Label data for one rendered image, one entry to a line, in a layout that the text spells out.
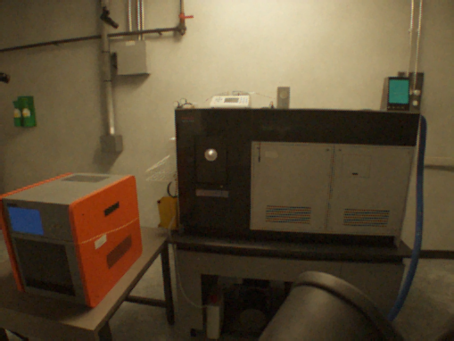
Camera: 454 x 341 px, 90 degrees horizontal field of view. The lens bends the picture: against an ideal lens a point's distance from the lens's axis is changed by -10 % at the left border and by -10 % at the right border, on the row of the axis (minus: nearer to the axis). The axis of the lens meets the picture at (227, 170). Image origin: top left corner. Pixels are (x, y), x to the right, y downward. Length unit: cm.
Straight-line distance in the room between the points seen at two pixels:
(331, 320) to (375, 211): 124
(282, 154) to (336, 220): 44
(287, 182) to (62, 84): 264
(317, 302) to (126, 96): 266
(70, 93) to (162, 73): 110
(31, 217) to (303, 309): 99
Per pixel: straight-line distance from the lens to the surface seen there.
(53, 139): 338
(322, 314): 24
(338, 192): 136
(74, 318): 113
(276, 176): 129
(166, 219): 151
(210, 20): 258
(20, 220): 116
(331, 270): 146
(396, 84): 146
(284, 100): 151
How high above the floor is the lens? 142
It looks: 13 degrees down
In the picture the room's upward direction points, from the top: straight up
